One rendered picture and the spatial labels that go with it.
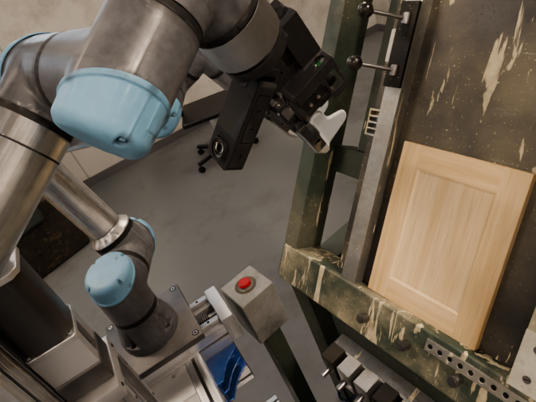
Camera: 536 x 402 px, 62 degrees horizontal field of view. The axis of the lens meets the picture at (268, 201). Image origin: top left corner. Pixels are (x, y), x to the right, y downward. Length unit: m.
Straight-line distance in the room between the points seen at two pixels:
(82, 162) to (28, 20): 1.29
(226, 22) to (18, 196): 0.23
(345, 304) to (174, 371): 0.49
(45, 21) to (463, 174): 3.78
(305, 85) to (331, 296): 0.93
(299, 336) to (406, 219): 1.31
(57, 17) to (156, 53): 4.04
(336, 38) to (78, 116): 1.07
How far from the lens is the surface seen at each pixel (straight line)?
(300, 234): 1.40
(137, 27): 0.34
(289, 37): 0.46
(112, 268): 1.09
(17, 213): 0.44
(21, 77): 0.44
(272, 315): 1.39
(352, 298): 1.27
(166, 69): 0.34
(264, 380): 2.28
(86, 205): 1.12
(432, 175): 1.13
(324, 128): 0.55
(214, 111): 3.69
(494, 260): 1.07
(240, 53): 0.41
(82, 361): 0.85
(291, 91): 0.48
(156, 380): 1.25
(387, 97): 1.19
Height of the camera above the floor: 1.85
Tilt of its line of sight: 35 degrees down
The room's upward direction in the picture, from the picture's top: 22 degrees counter-clockwise
